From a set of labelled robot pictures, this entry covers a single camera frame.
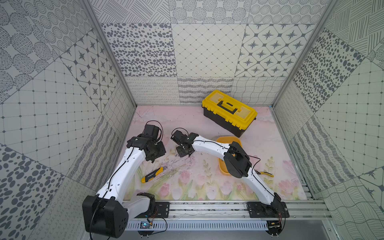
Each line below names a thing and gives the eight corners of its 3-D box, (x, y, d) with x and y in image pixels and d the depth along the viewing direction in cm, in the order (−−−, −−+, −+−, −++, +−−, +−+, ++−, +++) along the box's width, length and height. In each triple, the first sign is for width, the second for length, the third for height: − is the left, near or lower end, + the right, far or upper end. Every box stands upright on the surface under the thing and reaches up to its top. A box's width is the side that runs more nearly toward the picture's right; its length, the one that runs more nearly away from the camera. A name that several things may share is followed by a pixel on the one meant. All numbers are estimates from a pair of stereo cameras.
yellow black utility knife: (142, 184, 84) (141, 183, 82) (141, 179, 86) (140, 178, 84) (164, 171, 89) (164, 170, 87) (162, 167, 90) (162, 166, 89)
